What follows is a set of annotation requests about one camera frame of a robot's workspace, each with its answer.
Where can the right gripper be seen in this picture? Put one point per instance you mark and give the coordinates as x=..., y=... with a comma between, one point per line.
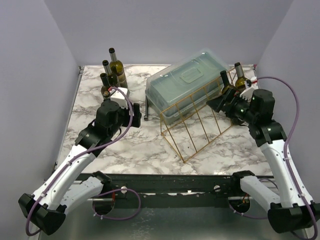
x=227, y=103

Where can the gold wire wine rack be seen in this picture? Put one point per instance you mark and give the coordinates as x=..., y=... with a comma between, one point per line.
x=189, y=126

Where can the green wine bottle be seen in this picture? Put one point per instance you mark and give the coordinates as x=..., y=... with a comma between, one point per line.
x=111, y=72
x=105, y=84
x=226, y=83
x=117, y=67
x=240, y=83

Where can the dark metal bar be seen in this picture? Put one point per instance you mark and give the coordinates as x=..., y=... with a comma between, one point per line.
x=146, y=115

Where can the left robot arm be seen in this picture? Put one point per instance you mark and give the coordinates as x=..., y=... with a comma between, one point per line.
x=47, y=207

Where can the clear plastic storage box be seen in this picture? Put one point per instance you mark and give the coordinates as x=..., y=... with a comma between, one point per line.
x=180, y=87

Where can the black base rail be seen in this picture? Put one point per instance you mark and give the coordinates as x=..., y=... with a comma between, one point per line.
x=173, y=191

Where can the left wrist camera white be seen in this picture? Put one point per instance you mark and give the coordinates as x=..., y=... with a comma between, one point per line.
x=118, y=97

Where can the clear square glass bottle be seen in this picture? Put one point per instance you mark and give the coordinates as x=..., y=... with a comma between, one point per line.
x=106, y=95

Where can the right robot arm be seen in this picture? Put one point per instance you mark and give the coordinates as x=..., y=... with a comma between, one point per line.
x=292, y=207

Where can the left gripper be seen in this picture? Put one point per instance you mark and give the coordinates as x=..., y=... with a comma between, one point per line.
x=136, y=118

